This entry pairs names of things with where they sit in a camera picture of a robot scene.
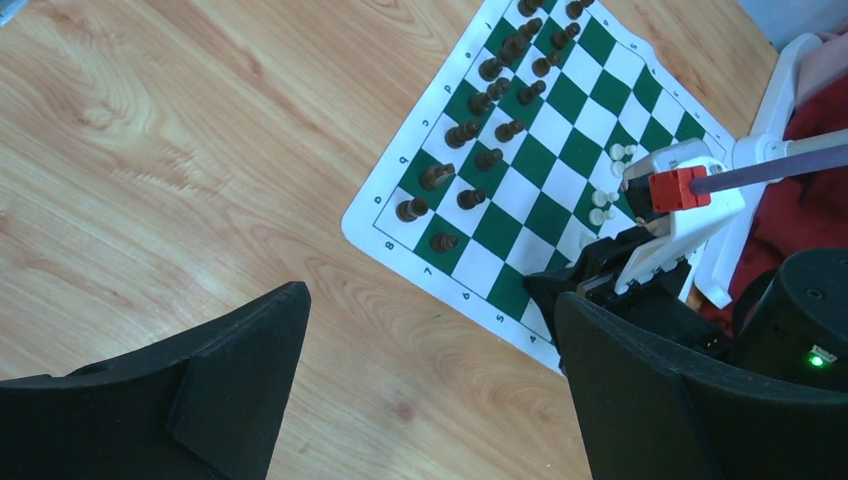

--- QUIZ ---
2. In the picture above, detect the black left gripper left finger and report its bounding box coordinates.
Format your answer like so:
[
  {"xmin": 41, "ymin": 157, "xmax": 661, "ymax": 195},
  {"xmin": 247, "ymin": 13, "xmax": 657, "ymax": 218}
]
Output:
[{"xmin": 1, "ymin": 282, "xmax": 311, "ymax": 479}]

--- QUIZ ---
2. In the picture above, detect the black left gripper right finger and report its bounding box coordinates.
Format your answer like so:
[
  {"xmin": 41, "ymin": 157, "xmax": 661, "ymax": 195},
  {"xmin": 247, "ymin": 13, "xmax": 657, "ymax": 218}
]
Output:
[{"xmin": 554, "ymin": 293, "xmax": 847, "ymax": 479}]

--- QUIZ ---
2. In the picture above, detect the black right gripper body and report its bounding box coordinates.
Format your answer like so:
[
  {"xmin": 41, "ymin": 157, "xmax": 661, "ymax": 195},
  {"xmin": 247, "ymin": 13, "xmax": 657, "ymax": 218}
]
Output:
[{"xmin": 523, "ymin": 226, "xmax": 731, "ymax": 360}]

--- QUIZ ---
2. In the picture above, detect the white chess pawn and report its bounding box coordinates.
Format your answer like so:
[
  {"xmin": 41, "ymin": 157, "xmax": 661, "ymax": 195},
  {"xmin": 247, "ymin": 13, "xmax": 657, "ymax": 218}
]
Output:
[
  {"xmin": 608, "ymin": 143, "xmax": 638, "ymax": 161},
  {"xmin": 591, "ymin": 190, "xmax": 620, "ymax": 208},
  {"xmin": 610, "ymin": 160, "xmax": 626, "ymax": 178},
  {"xmin": 588, "ymin": 208, "xmax": 616, "ymax": 227}
]

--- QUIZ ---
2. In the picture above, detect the green white chess board mat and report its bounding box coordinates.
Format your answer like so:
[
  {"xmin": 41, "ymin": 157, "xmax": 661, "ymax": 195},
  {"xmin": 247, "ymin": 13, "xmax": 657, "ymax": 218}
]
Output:
[{"xmin": 341, "ymin": 1, "xmax": 734, "ymax": 369}]

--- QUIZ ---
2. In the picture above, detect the dark pawn chess piece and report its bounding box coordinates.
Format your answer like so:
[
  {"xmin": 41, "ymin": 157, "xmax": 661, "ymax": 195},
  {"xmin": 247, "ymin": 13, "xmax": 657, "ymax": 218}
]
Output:
[
  {"xmin": 429, "ymin": 232, "xmax": 459, "ymax": 254},
  {"xmin": 457, "ymin": 189, "xmax": 487, "ymax": 210}
]

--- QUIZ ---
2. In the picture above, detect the dark knight chess piece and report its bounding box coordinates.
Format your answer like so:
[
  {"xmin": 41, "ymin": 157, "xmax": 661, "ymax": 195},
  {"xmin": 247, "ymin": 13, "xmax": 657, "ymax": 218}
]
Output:
[{"xmin": 419, "ymin": 163, "xmax": 455, "ymax": 191}]

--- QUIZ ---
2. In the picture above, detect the dark bishop chess piece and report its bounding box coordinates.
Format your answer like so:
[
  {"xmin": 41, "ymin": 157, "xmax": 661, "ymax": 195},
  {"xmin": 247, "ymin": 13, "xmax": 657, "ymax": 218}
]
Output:
[{"xmin": 444, "ymin": 118, "xmax": 483, "ymax": 149}]

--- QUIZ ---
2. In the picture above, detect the dark queen chess piece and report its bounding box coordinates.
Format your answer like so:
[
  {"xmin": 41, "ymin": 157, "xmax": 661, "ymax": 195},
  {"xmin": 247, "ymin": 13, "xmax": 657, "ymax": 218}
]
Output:
[{"xmin": 467, "ymin": 77, "xmax": 511, "ymax": 116}]

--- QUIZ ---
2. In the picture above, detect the dark rook chess piece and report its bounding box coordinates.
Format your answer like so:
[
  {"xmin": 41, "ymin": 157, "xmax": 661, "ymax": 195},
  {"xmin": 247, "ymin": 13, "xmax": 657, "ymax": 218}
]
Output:
[{"xmin": 395, "ymin": 197, "xmax": 429, "ymax": 223}]

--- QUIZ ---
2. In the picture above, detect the dark king chess piece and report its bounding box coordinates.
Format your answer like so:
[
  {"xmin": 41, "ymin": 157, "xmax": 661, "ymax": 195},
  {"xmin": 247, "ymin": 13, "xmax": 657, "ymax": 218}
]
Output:
[{"xmin": 478, "ymin": 18, "xmax": 543, "ymax": 82}]

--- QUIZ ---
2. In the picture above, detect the red hanging garment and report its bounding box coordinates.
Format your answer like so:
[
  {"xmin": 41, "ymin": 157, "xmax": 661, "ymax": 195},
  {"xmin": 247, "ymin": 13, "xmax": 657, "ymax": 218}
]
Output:
[{"xmin": 700, "ymin": 76, "xmax": 847, "ymax": 331}]

